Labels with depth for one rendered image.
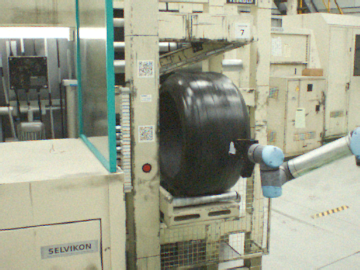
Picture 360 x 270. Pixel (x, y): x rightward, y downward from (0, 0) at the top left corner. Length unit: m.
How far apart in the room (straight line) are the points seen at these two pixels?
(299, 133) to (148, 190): 5.02
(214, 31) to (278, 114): 4.43
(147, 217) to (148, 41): 0.81
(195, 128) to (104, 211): 0.81
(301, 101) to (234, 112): 4.94
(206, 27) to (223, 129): 0.67
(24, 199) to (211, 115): 1.00
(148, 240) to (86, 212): 1.01
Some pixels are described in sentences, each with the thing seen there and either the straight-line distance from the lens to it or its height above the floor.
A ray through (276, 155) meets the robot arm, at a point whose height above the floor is 1.22.
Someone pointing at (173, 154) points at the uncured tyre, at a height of 1.04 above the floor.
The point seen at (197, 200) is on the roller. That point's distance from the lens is 2.12.
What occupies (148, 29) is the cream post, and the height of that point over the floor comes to 1.68.
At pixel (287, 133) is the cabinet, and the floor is 0.44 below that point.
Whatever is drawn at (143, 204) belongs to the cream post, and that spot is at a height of 0.89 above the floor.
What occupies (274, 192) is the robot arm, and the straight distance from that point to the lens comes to 1.70.
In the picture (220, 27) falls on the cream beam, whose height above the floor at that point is 1.71.
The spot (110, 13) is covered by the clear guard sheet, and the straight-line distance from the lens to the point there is 1.16.
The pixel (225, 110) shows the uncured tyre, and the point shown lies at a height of 1.34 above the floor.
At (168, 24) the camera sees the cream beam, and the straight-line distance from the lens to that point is 2.32.
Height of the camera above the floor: 1.58
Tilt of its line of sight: 11 degrees down
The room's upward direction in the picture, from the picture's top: straight up
